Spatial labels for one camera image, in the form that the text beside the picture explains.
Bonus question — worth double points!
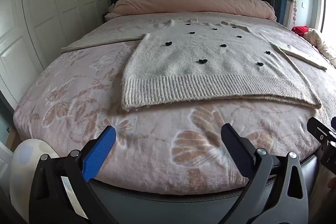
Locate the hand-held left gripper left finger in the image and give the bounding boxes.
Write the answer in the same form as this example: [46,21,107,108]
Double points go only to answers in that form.
[29,125,119,224]

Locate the white wardrobe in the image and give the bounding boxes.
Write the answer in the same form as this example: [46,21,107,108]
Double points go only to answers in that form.
[0,0,111,109]

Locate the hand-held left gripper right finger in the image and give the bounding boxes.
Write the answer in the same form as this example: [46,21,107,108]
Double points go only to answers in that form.
[221,123,315,224]

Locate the dark leather bed frame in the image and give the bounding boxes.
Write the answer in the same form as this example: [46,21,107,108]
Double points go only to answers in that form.
[88,153,327,224]

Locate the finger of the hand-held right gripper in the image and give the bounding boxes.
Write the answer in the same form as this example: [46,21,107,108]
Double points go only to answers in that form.
[307,116,336,175]

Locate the pink duvet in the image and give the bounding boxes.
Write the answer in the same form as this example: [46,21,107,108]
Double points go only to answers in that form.
[105,0,277,21]

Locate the cream knit sweater black hearts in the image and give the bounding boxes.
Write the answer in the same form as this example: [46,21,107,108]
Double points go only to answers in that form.
[60,18,328,112]

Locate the pink butterfly print blanket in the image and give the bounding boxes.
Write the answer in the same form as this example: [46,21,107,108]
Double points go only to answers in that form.
[13,15,336,194]

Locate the red plush item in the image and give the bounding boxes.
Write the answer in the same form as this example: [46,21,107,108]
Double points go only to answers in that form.
[291,26,312,39]

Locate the white round object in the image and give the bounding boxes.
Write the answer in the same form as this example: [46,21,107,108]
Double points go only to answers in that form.
[9,139,61,214]

